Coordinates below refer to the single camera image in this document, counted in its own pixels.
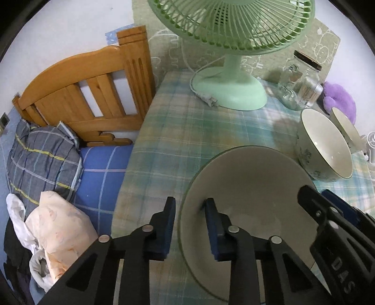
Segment grey plaid pillow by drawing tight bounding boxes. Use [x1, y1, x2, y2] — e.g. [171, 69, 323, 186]
[7, 119, 84, 206]

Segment green patterned ceramic bowl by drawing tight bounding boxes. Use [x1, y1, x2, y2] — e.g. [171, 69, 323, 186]
[330, 107, 365, 154]
[296, 108, 353, 182]
[179, 146, 318, 304]

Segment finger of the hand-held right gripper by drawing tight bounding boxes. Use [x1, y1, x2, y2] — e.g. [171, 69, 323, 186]
[297, 185, 349, 228]
[322, 190, 365, 223]

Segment small clear plastic container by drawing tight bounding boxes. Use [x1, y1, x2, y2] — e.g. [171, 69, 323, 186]
[297, 76, 323, 107]

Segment white cloth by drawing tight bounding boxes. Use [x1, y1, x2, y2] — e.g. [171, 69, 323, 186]
[6, 194, 59, 294]

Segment purple plush toy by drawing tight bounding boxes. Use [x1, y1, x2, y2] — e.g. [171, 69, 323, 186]
[321, 82, 356, 124]

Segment white standing fan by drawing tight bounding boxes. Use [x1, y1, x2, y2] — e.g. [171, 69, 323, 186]
[362, 132, 375, 176]

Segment green table fan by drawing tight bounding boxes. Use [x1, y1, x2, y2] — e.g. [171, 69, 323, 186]
[146, 0, 315, 111]

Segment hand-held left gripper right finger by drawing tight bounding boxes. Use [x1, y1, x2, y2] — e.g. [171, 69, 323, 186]
[203, 198, 331, 305]

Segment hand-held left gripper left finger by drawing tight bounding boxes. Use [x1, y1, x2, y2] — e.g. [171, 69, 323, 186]
[38, 196, 176, 305]

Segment blue checked bedsheet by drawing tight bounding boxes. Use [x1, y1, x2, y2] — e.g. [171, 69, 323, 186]
[70, 144, 135, 238]

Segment dark cloth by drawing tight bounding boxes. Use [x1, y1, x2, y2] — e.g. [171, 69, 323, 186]
[3, 217, 33, 305]

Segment glass jar with brown lid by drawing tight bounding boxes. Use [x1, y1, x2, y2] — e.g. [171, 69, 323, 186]
[277, 50, 323, 111]

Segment blue patterned wall sticker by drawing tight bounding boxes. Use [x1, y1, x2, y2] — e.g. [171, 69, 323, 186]
[105, 28, 121, 46]

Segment peach blanket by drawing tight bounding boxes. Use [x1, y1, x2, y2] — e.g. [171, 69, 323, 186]
[25, 191, 98, 289]

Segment wooden headboard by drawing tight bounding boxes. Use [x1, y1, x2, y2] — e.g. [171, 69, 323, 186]
[12, 25, 156, 147]

